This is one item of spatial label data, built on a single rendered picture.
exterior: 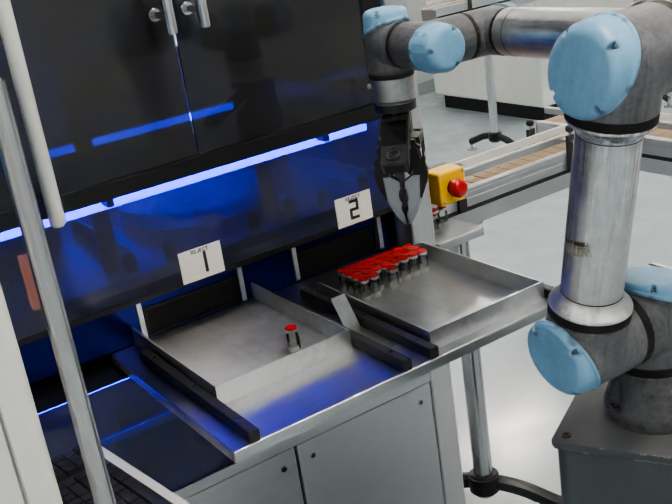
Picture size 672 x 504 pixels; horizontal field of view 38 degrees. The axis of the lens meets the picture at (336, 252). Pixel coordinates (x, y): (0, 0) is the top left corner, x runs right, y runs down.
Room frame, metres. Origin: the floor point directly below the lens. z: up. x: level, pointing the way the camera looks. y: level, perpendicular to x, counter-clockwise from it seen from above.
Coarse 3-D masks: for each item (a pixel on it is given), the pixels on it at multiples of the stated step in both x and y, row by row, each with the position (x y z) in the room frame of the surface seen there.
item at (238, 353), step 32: (256, 288) 1.78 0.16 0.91; (224, 320) 1.71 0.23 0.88; (256, 320) 1.69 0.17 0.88; (288, 320) 1.66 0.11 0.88; (320, 320) 1.58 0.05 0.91; (160, 352) 1.56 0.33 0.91; (192, 352) 1.59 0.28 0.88; (224, 352) 1.57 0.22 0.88; (256, 352) 1.55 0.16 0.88; (288, 352) 1.53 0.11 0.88; (320, 352) 1.48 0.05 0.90; (224, 384) 1.38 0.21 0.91; (256, 384) 1.41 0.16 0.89
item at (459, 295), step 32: (448, 256) 1.81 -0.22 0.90; (320, 288) 1.74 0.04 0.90; (384, 288) 1.75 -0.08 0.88; (416, 288) 1.72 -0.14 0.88; (448, 288) 1.70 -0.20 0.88; (480, 288) 1.68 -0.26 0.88; (512, 288) 1.65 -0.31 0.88; (384, 320) 1.56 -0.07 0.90; (416, 320) 1.58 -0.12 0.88; (448, 320) 1.56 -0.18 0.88; (480, 320) 1.51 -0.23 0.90
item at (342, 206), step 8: (360, 192) 1.85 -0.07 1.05; (368, 192) 1.86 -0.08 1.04; (336, 200) 1.82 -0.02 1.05; (344, 200) 1.83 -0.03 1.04; (360, 200) 1.85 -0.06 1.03; (368, 200) 1.86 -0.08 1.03; (336, 208) 1.82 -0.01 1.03; (344, 208) 1.83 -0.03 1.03; (360, 208) 1.85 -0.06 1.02; (368, 208) 1.86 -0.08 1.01; (344, 216) 1.83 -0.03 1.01; (360, 216) 1.85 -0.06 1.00; (368, 216) 1.86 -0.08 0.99; (344, 224) 1.83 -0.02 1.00; (352, 224) 1.84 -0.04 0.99
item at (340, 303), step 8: (336, 296) 1.61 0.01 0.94; (344, 296) 1.61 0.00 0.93; (336, 304) 1.60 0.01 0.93; (344, 304) 1.60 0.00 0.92; (344, 312) 1.59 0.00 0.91; (352, 312) 1.60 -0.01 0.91; (344, 320) 1.58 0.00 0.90; (352, 320) 1.59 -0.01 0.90; (352, 328) 1.58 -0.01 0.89; (360, 328) 1.58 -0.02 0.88; (368, 336) 1.54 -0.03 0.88; (376, 336) 1.54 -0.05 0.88; (384, 344) 1.50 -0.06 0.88; (392, 344) 1.50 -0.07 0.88
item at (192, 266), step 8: (200, 248) 1.67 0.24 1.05; (208, 248) 1.67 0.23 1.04; (216, 248) 1.68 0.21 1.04; (184, 256) 1.65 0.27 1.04; (192, 256) 1.66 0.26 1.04; (200, 256) 1.67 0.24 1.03; (208, 256) 1.67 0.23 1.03; (216, 256) 1.68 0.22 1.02; (184, 264) 1.65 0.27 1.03; (192, 264) 1.66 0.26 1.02; (200, 264) 1.66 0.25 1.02; (208, 264) 1.67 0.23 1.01; (216, 264) 1.68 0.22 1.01; (184, 272) 1.65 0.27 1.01; (192, 272) 1.65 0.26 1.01; (200, 272) 1.66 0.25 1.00; (208, 272) 1.67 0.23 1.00; (216, 272) 1.68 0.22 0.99; (184, 280) 1.64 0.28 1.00; (192, 280) 1.65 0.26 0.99
